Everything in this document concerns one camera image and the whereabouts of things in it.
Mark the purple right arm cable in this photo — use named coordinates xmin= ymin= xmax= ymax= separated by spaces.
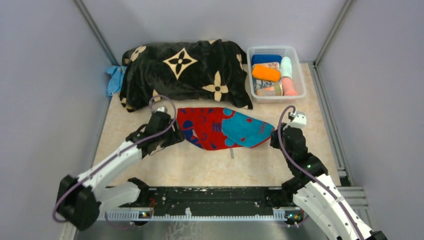
xmin=277 ymin=105 xmax=365 ymax=240

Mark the dark blue rolled towel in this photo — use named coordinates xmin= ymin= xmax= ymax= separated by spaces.
xmin=251 ymin=54 xmax=283 ymax=65

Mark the white slotted cable duct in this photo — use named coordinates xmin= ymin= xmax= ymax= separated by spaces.
xmin=107 ymin=210 xmax=289 ymax=222

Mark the grey patterned rolled towel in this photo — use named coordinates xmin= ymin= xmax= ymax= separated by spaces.
xmin=252 ymin=78 xmax=275 ymax=91

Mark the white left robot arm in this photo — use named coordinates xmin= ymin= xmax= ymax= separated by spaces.
xmin=52 ymin=107 xmax=184 ymax=231

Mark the beige orange rolled towel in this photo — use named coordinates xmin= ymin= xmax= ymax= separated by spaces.
xmin=253 ymin=61 xmax=280 ymax=71

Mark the white plastic basket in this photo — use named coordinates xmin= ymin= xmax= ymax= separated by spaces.
xmin=247 ymin=46 xmax=307 ymax=104

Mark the pink panda towel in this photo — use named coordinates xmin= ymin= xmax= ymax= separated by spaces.
xmin=281 ymin=76 xmax=298 ymax=96

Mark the light blue cloth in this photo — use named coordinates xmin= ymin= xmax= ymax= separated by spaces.
xmin=105 ymin=65 xmax=127 ymax=99

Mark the black floral blanket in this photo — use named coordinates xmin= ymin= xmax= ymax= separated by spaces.
xmin=118 ymin=39 xmax=253 ymax=112

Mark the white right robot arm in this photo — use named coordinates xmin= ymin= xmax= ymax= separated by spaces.
xmin=270 ymin=110 xmax=387 ymax=240

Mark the red blue patterned towel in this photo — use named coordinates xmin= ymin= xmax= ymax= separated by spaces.
xmin=176 ymin=107 xmax=275 ymax=151

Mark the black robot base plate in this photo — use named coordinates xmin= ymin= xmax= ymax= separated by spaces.
xmin=132 ymin=186 xmax=316 ymax=218

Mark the mint white rolled towel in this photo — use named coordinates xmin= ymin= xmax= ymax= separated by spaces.
xmin=279 ymin=56 xmax=293 ymax=79

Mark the orange green rolled towel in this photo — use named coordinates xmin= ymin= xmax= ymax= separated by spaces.
xmin=256 ymin=83 xmax=283 ymax=97

